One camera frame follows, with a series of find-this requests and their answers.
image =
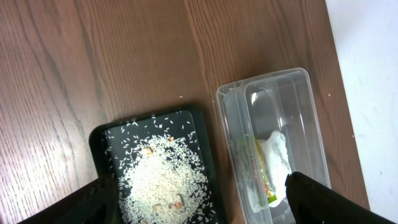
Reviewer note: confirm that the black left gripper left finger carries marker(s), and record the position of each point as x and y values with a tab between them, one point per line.
93	203

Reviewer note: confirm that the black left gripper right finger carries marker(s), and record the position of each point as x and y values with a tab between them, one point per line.
312	202

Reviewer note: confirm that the white napkin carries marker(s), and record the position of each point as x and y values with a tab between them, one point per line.
277	165

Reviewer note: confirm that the green wrapper scrap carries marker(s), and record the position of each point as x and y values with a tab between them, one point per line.
254	170

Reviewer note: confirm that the pile of rice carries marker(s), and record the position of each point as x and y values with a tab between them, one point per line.
160	171

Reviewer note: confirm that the black tray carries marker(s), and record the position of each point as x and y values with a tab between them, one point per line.
96	146

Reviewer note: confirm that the clear plastic bin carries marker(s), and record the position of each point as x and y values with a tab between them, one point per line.
259	105

